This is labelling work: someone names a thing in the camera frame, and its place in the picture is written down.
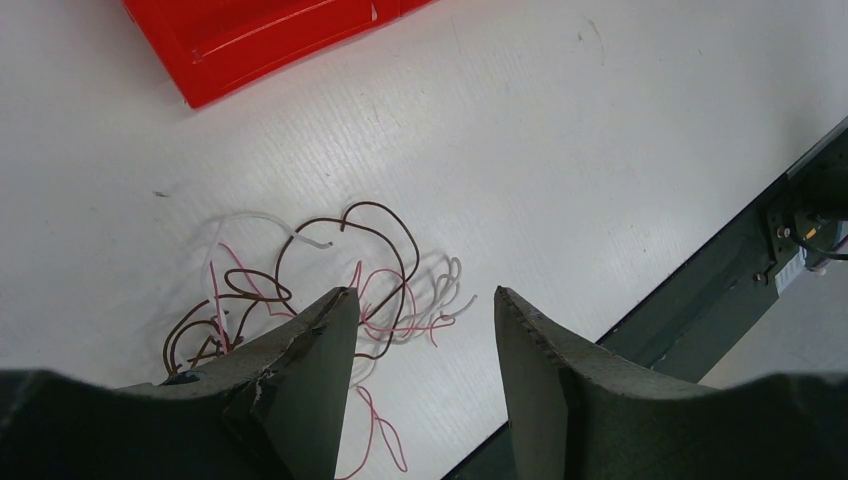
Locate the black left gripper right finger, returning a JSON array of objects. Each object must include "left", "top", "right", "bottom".
[{"left": 494, "top": 287, "right": 847, "bottom": 479}]

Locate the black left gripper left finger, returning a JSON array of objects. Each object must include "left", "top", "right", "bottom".
[{"left": 1, "top": 287, "right": 360, "bottom": 479}]

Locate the pink cable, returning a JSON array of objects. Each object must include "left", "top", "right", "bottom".
[{"left": 208, "top": 241, "right": 458, "bottom": 480}]

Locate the white cable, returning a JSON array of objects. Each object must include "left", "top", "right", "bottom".
[{"left": 198, "top": 211, "right": 478, "bottom": 386}]

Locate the brown cable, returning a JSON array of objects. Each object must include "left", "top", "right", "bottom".
[{"left": 162, "top": 201, "right": 422, "bottom": 379}]

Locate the red bin far left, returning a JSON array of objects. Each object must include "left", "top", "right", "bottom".
[{"left": 123, "top": 0, "right": 427, "bottom": 109}]

